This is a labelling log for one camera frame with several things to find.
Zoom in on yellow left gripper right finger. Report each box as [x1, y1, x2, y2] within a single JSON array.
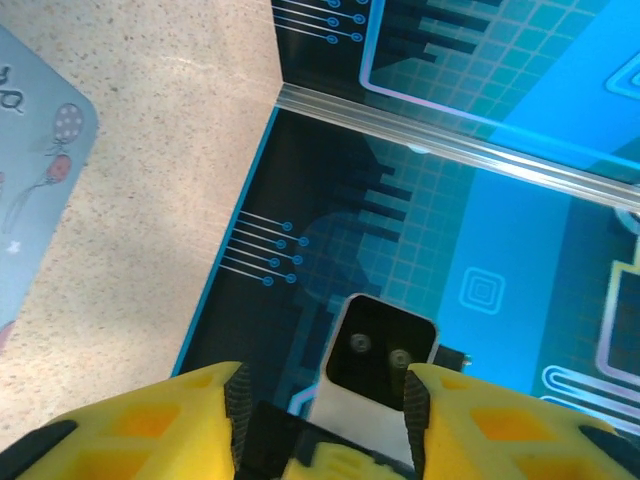
[[402, 362, 640, 480]]

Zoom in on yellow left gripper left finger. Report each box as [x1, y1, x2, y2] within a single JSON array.
[[0, 360, 252, 480]]

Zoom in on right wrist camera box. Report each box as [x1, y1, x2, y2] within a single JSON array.
[[304, 293, 442, 464]]

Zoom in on aluminium frame post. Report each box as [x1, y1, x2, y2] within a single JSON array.
[[275, 82, 640, 212]]

